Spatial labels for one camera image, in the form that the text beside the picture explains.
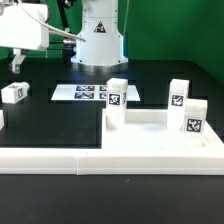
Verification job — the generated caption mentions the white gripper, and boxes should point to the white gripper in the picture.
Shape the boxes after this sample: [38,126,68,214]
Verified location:
[0,3,49,73]

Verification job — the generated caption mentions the white square table top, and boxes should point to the white square table top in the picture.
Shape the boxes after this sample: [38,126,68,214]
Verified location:
[102,109,224,151]

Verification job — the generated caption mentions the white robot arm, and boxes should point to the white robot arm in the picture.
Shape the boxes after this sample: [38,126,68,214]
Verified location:
[0,0,128,73]

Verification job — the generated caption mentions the white sheet with fiducial tags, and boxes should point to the white sheet with fiducial tags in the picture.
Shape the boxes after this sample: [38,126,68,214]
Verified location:
[50,83,141,102]

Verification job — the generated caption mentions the white U-shaped obstacle fence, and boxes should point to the white U-shaped obstacle fence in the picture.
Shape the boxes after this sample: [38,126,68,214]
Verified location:
[0,109,224,176]

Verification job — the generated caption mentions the black cable on table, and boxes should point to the black cable on table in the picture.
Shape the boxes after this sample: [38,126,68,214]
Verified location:
[46,39,78,51]

